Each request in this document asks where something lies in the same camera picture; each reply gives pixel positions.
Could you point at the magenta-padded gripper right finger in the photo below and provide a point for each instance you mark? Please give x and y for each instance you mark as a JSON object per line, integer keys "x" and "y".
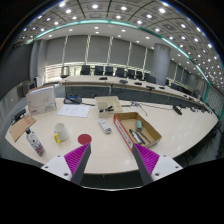
{"x": 146, "y": 159}

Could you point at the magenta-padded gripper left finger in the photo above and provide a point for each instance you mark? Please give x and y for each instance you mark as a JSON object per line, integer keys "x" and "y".
{"x": 78, "y": 158}

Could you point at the white drink bottle black cap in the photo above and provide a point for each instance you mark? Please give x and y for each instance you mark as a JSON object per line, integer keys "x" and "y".
{"x": 35, "y": 143}

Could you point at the flat round red coaster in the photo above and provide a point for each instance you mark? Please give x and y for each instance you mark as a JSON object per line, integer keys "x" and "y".
{"x": 84, "y": 138}

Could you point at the black marker pen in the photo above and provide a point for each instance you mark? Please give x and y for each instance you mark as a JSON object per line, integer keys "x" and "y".
{"x": 136, "y": 137}

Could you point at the open brown box red label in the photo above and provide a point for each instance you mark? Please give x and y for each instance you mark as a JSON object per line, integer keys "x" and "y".
{"x": 151, "y": 131}

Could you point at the teal grey board eraser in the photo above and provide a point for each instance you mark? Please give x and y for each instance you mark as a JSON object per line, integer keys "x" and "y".
{"x": 139, "y": 125}

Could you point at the white printed paper sheet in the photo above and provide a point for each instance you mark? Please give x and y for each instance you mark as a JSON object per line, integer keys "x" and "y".
{"x": 73, "y": 110}

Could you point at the black tools in beige box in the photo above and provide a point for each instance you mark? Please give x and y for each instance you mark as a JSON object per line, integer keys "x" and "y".
{"x": 107, "y": 109}

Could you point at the black table microphone base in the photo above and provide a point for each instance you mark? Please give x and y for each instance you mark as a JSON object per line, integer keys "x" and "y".
{"x": 177, "y": 110}

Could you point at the black desk telephone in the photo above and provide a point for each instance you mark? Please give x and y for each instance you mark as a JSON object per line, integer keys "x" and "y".
{"x": 72, "y": 99}

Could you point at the open beige cardboard box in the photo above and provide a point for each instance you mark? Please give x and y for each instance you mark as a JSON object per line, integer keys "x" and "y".
{"x": 101, "y": 102}

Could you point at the large white printed carton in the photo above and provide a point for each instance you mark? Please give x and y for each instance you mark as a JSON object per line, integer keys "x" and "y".
{"x": 40, "y": 100}

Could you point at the long curved conference desk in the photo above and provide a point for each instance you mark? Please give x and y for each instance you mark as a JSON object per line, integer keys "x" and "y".
{"x": 100, "y": 90}

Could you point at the grey box monitor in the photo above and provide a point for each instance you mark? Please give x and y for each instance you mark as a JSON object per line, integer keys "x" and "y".
{"x": 26, "y": 89}

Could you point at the row of black office chairs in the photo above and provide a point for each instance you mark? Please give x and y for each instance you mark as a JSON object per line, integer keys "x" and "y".
{"x": 115, "y": 71}

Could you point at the round recessed ceiling lights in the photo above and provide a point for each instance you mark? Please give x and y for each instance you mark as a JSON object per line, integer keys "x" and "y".
{"x": 95, "y": 6}

